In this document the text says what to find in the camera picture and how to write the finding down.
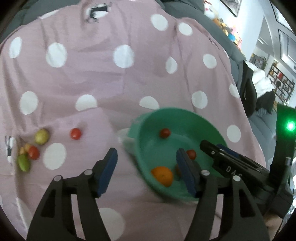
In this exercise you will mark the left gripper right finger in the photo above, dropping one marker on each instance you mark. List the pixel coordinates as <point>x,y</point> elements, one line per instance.
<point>226,209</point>

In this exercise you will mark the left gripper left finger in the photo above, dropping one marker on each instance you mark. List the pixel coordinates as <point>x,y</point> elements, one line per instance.
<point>53,219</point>

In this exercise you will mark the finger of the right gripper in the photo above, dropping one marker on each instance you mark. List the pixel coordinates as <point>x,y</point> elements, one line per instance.
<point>229,163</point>

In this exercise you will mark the large orange with stem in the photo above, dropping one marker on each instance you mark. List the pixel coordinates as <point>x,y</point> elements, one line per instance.
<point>163,175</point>

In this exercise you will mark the large red tomato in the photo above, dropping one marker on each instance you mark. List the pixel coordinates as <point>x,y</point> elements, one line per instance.
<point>164,133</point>

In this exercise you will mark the yellow green mango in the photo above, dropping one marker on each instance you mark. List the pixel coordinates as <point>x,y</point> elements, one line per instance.
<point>41,137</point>

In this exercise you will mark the lone small red tomato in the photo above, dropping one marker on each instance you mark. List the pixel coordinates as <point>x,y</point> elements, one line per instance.
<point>75,134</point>

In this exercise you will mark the smaller orange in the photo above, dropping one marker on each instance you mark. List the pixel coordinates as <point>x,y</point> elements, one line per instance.
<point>178,171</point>

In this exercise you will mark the black jacket on sofa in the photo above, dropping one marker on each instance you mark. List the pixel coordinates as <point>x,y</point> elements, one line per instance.
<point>253,105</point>

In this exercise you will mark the white cushion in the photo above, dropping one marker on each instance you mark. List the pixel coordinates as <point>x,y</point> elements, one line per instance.
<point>261,83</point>

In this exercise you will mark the pink polka dot blanket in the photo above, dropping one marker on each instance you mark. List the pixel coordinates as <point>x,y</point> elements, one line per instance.
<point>62,71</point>

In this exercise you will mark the pile of plush toys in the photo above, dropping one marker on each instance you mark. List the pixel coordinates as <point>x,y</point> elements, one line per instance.
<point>212,13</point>

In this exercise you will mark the wall display shelf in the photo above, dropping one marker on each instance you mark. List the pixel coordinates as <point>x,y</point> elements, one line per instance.
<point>283,86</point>

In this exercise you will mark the framed wall picture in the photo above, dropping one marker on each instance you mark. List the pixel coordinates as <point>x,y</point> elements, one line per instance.
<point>233,6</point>

